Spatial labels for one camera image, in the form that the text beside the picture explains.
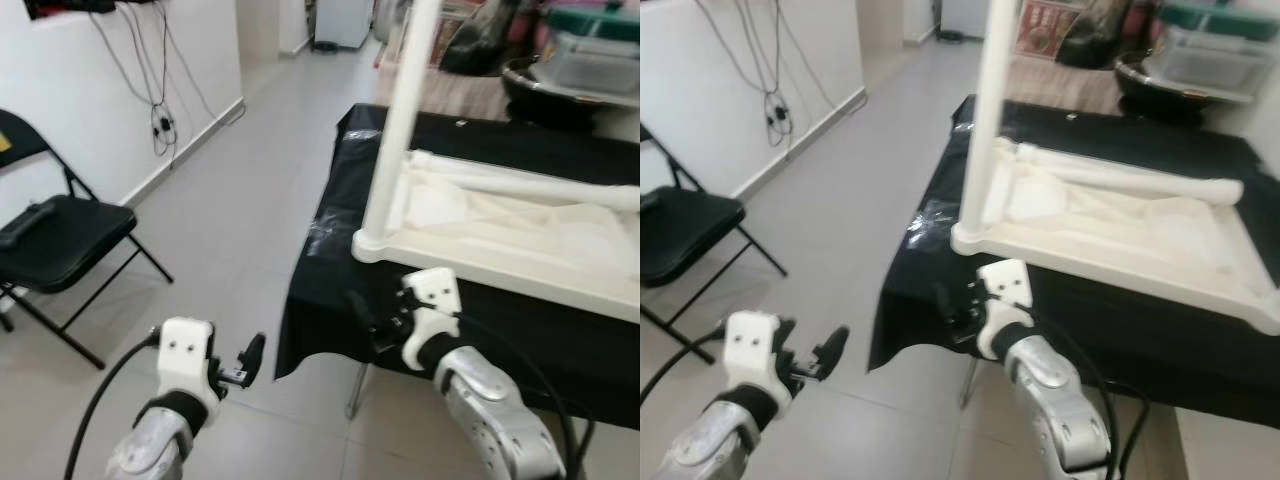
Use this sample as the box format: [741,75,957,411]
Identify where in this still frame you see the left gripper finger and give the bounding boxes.
[240,332,268,386]
[815,326,850,381]

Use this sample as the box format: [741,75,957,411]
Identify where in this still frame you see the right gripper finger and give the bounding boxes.
[932,282,963,331]
[345,288,381,336]

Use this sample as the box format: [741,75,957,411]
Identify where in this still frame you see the black tablecloth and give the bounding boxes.
[868,95,1280,431]
[275,103,641,431]

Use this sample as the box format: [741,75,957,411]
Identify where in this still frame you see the grey metal table leg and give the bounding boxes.
[345,362,369,421]
[958,355,983,411]

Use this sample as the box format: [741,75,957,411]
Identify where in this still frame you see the black folding chair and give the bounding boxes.
[0,108,173,369]
[640,125,788,366]

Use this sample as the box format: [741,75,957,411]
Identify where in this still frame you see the beige cloth covered table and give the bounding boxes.
[378,50,511,121]
[1005,55,1121,116]

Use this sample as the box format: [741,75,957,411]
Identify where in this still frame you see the black round wok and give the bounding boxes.
[1113,50,1226,126]
[500,58,621,129]

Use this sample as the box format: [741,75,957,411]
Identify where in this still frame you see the white appliance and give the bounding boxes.
[940,0,991,39]
[315,0,373,49]

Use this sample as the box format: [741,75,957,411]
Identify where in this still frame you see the red food picture box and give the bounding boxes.
[1015,0,1076,59]
[435,0,476,66]

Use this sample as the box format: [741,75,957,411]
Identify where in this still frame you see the black plastic bag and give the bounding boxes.
[440,0,521,76]
[1055,0,1136,69]

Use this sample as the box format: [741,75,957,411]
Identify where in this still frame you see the clear plastic storage box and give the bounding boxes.
[1160,25,1280,101]
[545,30,641,106]

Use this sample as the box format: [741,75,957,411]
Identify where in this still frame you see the green container lid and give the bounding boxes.
[1160,0,1280,29]
[548,5,641,43]

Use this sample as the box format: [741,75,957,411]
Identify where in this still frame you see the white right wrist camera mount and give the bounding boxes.
[400,268,463,369]
[975,258,1034,361]

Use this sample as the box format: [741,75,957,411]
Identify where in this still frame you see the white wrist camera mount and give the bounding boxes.
[400,268,463,369]
[157,317,223,426]
[725,310,791,411]
[975,258,1034,361]

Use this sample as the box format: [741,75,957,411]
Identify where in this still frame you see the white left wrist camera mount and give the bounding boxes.
[725,310,791,411]
[157,317,223,426]

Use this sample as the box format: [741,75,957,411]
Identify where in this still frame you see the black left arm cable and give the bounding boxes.
[65,330,161,480]
[640,325,726,401]

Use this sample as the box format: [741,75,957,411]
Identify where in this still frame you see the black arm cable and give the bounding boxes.
[1030,310,1151,480]
[65,330,161,480]
[455,315,596,480]
[640,325,726,401]

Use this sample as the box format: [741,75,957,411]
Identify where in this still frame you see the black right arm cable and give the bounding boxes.
[455,315,596,480]
[1030,310,1151,480]

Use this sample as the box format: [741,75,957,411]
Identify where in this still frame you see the thin black wall cable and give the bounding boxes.
[90,0,216,166]
[695,0,801,149]

